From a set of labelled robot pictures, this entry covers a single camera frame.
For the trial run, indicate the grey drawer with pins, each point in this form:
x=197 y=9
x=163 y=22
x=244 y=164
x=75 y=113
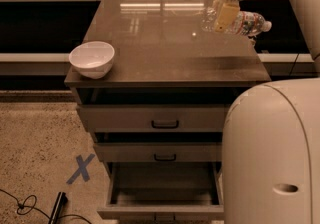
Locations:
x=164 y=192
x=186 y=110
x=160 y=147

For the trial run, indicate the grey drawer cabinet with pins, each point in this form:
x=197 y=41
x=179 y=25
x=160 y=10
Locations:
x=160 y=46

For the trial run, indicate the top grey drawer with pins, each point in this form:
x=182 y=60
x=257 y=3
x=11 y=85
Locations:
x=186 y=110

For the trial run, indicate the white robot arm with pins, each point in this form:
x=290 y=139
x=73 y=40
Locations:
x=271 y=140

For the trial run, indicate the blue tape cross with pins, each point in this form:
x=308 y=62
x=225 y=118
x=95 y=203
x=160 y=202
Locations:
x=81 y=170

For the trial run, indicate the bottom grey drawer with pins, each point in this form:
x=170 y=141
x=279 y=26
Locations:
x=164 y=192

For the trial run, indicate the black bar device on floor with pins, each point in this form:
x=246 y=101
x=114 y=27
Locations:
x=59 y=204

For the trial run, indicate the white bowl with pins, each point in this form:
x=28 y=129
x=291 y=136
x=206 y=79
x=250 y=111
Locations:
x=92 y=59

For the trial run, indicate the middle grey drawer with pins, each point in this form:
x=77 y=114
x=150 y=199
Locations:
x=160 y=147

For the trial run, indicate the clear plastic water bottle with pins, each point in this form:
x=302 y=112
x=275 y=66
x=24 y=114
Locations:
x=246 y=23

